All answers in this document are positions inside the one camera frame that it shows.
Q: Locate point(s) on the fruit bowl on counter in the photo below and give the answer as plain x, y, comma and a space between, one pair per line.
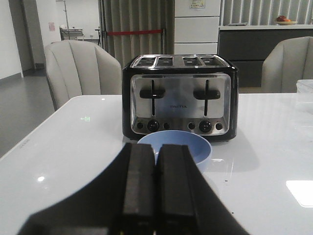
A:
283, 20

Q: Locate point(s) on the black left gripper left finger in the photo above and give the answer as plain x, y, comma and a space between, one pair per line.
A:
119, 201

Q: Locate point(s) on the metal trolley cart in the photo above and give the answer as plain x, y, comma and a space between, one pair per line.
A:
71, 34

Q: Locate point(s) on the beige armchair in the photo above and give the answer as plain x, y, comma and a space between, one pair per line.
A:
291, 60
76, 68

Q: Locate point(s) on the clear plastic storage container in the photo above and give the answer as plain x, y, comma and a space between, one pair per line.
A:
304, 86

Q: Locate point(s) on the blue bowl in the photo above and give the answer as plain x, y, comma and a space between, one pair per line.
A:
199, 148

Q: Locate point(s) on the black and chrome toaster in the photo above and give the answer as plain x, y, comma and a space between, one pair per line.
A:
196, 93

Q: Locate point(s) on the beige right armchair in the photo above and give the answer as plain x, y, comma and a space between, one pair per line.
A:
291, 60

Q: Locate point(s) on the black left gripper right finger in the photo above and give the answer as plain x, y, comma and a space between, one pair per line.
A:
186, 204

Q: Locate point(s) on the beige left armchair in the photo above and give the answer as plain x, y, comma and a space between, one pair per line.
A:
76, 68

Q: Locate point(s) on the red barrier belt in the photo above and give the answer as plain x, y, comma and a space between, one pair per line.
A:
141, 32

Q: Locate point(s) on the dark grey sideboard counter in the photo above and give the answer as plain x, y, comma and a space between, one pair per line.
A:
246, 47

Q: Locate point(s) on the white cabinet column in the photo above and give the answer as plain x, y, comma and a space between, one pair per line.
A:
196, 26

